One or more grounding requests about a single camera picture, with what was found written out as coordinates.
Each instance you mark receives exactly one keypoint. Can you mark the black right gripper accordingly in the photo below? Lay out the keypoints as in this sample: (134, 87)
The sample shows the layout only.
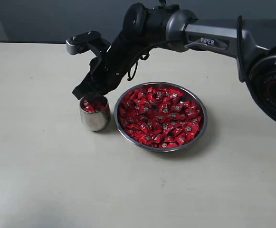
(104, 77)

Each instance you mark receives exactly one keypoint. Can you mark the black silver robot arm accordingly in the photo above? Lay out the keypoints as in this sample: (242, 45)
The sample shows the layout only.
(251, 42)

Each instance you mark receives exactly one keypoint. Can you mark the stainless steel cup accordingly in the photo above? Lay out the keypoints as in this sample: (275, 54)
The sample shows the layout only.
(96, 121)

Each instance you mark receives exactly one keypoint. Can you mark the stainless steel bowl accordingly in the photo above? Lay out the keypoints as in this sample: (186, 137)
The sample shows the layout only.
(128, 139)

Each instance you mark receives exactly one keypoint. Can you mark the red wrapped candy pile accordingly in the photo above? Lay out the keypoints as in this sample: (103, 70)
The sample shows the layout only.
(160, 118)

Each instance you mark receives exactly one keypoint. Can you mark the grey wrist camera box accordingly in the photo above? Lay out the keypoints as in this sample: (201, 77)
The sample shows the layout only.
(82, 43)

